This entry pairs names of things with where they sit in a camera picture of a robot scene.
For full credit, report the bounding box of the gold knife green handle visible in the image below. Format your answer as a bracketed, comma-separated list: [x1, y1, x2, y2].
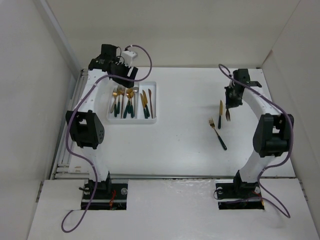
[218, 100, 223, 129]
[142, 90, 151, 117]
[140, 93, 148, 119]

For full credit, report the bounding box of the gold fork green handle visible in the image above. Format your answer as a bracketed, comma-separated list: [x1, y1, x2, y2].
[116, 85, 125, 115]

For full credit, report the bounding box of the silver spoon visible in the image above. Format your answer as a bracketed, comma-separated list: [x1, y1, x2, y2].
[132, 86, 139, 117]

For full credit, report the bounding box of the silver rose fork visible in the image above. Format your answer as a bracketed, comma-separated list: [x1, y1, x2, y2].
[109, 87, 118, 114]

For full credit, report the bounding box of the rose gold knife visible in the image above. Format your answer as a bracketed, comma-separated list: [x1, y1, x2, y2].
[148, 88, 154, 119]

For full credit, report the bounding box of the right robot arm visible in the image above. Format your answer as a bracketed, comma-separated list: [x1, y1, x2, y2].
[225, 68, 294, 198]

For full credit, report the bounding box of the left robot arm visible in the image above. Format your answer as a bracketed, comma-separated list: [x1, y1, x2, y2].
[65, 44, 138, 199]

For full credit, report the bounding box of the white cutlery tray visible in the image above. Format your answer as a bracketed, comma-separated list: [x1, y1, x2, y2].
[106, 81, 157, 124]

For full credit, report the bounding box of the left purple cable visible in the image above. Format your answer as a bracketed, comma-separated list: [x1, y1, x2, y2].
[61, 44, 153, 234]

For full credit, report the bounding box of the purple cable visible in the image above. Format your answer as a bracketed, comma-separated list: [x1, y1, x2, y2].
[61, 44, 153, 234]
[218, 63, 294, 219]

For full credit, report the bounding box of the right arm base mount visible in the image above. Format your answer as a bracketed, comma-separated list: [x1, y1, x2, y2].
[215, 182, 265, 210]

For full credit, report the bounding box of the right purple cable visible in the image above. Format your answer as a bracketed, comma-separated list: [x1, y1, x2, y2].
[218, 63, 294, 219]

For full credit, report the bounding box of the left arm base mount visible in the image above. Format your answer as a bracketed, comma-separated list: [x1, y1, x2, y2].
[79, 180, 128, 211]

